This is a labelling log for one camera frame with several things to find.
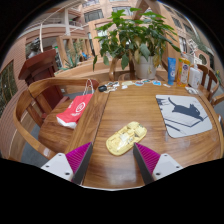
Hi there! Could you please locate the grey cat print mouse pad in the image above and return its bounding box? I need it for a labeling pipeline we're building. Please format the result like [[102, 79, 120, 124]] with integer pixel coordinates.
[[155, 94, 214, 139]]

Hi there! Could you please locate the clear plastic packet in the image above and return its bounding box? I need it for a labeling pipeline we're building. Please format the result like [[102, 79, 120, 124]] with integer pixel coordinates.
[[184, 86, 200, 96]]

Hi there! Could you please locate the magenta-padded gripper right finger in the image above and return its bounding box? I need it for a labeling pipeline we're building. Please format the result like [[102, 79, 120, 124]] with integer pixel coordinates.
[[132, 142, 184, 186]]

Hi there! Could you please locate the orange dish soap bottle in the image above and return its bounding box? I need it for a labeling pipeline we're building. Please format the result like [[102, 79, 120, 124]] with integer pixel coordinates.
[[176, 54, 192, 88]]

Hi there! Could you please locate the dark bust statue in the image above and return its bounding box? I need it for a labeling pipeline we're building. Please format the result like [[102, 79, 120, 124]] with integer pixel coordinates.
[[27, 37, 43, 59]]

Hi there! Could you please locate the blue squeeze tube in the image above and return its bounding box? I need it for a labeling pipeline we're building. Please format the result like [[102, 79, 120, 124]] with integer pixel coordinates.
[[167, 56, 177, 86]]

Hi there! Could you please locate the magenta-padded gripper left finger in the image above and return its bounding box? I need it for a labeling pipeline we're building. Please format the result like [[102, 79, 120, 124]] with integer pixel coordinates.
[[40, 141, 94, 186]]

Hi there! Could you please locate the red paper shopping bag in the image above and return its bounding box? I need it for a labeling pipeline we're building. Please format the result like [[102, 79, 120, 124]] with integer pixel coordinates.
[[55, 78, 95, 130]]

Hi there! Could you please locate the long wooden planter box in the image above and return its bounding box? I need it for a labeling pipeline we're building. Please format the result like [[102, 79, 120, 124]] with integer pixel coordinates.
[[54, 59, 111, 82]]

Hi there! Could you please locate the dark red wooden lectern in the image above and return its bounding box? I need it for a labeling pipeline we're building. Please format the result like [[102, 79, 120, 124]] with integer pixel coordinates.
[[18, 49, 63, 114]]

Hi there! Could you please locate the yellow computer mouse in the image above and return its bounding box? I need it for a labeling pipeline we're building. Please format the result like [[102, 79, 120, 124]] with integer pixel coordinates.
[[105, 120, 148, 157]]

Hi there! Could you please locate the leafy plant in white pot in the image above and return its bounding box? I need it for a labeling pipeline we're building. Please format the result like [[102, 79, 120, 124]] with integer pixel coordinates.
[[92, 7, 182, 80]]

